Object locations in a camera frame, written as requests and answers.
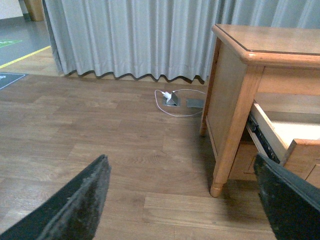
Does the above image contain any metal floor outlet box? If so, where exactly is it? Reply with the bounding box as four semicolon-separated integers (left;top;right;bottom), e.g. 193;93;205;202
162;91;181;107

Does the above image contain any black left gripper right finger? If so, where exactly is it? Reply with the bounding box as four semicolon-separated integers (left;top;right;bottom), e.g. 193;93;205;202
253;153;320;240

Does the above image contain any wooden drawer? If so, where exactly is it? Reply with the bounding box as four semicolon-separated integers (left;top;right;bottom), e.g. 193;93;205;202
228;141;259;181
246;101;320;188

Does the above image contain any wooden nightstand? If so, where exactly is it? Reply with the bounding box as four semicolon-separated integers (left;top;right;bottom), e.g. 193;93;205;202
200;24;320;198

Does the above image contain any grey floor cover plate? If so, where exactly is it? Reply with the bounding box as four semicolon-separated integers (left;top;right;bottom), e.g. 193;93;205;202
186;98;205;109

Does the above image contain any teal curtain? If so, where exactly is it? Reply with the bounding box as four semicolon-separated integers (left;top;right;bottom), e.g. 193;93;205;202
42;0;320;80

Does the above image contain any white plug and cable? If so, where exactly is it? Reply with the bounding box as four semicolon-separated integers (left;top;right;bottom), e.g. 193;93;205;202
154;89;207;118

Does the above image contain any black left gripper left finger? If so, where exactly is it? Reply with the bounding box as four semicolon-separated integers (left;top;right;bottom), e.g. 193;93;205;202
0;154;111;240

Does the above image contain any wooden furniture piece background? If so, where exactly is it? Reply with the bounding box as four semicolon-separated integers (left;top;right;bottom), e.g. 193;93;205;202
24;0;45;22

